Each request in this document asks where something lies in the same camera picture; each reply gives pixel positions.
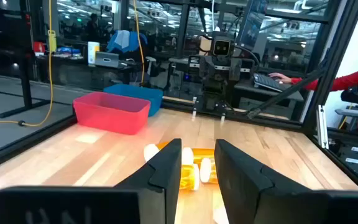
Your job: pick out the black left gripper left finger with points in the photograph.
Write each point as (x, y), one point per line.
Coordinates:
(160, 193)

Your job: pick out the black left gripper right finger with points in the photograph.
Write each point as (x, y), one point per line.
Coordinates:
(244, 186)

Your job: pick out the orange pill bottle white cap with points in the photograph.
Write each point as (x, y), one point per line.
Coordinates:
(151, 152)
(186, 177)
(205, 170)

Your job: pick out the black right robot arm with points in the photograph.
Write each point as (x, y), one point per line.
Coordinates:
(214, 93)

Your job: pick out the blue plastic bin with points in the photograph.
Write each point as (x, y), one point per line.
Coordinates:
(145, 93)

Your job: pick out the red plastic bin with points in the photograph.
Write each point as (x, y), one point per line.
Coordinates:
(110, 115)

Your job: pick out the black computer keyboard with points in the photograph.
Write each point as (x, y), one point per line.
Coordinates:
(266, 82)

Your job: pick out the person's hand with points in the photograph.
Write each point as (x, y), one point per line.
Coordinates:
(280, 77)

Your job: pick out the blue cloth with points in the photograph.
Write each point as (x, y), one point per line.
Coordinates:
(126, 40)

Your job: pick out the white and yellow box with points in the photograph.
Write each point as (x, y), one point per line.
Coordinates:
(93, 53)

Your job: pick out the person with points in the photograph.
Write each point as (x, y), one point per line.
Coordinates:
(92, 28)
(346, 81)

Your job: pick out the black desk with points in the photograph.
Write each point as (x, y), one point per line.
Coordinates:
(73, 73)

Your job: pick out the black floor stand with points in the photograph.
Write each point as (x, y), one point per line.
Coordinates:
(26, 77)

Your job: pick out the red box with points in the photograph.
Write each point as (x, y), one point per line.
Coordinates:
(38, 48)

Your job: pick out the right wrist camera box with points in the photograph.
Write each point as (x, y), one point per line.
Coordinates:
(221, 47)

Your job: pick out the white metal bracket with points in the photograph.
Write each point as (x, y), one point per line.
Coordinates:
(322, 127)

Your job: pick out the black aluminium table frame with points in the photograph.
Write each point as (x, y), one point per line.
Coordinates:
(331, 62)

